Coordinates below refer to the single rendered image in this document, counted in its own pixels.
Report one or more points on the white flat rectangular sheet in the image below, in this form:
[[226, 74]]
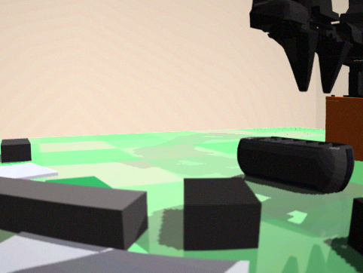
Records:
[[26, 171]]

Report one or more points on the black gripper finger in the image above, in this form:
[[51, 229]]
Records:
[[300, 47], [331, 58]]

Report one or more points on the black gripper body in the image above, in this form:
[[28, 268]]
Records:
[[315, 15]]

